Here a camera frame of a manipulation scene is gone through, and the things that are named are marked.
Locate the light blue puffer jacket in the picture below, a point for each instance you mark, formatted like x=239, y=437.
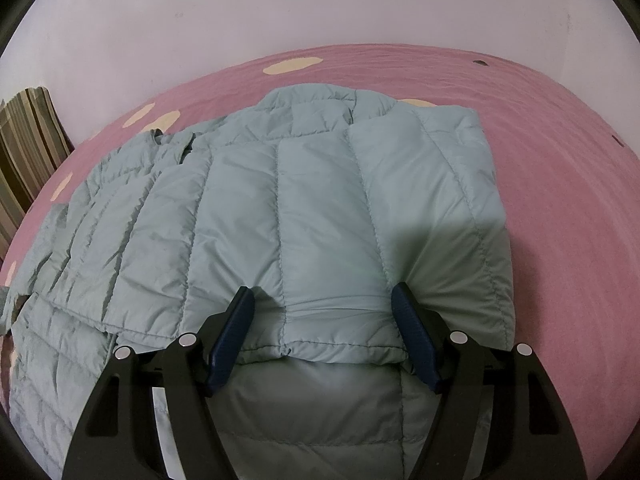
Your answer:
x=300, y=210

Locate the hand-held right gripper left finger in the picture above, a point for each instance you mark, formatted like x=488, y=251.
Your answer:
x=234, y=330

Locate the pink dotted bed sheet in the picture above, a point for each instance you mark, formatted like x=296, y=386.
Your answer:
x=550, y=210

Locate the striped brown pillow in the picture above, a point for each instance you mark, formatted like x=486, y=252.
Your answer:
x=30, y=145

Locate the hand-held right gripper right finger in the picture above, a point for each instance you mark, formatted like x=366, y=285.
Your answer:
x=411, y=327

